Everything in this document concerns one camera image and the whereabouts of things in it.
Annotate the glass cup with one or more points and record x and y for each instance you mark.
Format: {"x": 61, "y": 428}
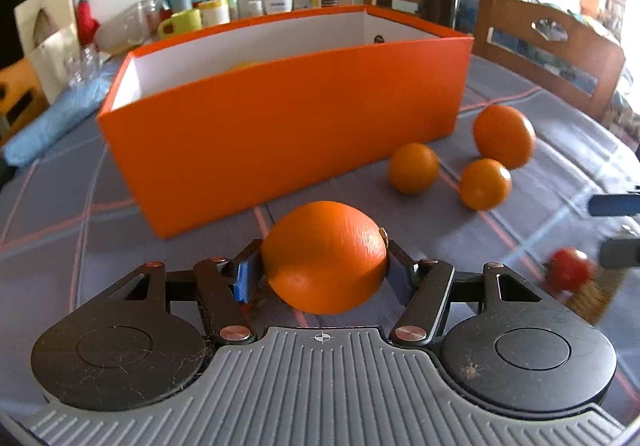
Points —
{"x": 82, "y": 65}

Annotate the checked blue tablecloth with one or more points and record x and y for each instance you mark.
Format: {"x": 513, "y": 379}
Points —
{"x": 70, "y": 228}

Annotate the wooden chair left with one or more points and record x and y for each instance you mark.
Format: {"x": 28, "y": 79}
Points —
{"x": 22, "y": 98}

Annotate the orange cardboard box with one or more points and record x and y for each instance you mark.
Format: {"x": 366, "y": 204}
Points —
{"x": 338, "y": 88}

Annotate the wooden chair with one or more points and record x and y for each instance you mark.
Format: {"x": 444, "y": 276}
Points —
{"x": 22, "y": 98}
{"x": 559, "y": 34}

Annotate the yellow green mug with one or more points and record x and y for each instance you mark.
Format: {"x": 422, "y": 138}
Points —
{"x": 186, "y": 21}

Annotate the yellow pomelo fruit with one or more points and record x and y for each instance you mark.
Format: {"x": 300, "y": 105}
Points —
{"x": 246, "y": 64}

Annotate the blue plastic bag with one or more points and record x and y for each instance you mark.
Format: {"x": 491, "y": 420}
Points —
{"x": 70, "y": 109}

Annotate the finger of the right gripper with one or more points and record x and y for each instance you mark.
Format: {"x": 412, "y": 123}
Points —
{"x": 625, "y": 204}
{"x": 620, "y": 253}

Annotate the red folded umbrella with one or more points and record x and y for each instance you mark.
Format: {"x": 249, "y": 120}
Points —
{"x": 87, "y": 25}

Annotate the small tangerine middle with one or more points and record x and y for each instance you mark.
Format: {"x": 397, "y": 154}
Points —
{"x": 484, "y": 184}

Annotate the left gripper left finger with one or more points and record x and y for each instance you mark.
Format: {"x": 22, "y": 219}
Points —
{"x": 225, "y": 286}

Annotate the small tangerine near box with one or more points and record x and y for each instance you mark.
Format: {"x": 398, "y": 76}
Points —
{"x": 413, "y": 169}

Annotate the woven bamboo placemat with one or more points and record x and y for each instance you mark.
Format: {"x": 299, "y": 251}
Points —
{"x": 594, "y": 297}

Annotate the white paper bag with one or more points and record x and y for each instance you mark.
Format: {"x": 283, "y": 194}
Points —
{"x": 48, "y": 35}

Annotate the wooden chair right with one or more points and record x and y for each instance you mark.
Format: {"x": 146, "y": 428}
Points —
{"x": 559, "y": 34}

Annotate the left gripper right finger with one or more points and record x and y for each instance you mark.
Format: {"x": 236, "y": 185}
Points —
{"x": 423, "y": 288}

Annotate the white yellow lid container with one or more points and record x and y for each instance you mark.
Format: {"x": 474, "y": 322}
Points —
{"x": 214, "y": 12}

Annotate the large orange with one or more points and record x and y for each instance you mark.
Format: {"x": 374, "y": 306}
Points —
{"x": 325, "y": 258}

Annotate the medium orange far right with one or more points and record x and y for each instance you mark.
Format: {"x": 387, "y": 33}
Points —
{"x": 504, "y": 134}

